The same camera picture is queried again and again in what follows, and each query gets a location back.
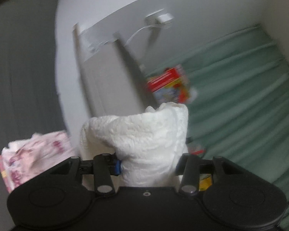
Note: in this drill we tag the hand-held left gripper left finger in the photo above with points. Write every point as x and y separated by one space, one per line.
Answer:
117 168

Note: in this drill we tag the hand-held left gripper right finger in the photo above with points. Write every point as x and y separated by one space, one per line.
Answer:
183 166

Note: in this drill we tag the white knit cardigan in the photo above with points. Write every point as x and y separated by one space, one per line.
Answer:
147 146

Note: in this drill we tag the red printed box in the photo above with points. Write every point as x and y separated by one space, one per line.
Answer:
171 84

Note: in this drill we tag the green curtain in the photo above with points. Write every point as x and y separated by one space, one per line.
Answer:
243 101

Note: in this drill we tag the white wall charger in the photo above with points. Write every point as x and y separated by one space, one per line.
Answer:
160 18

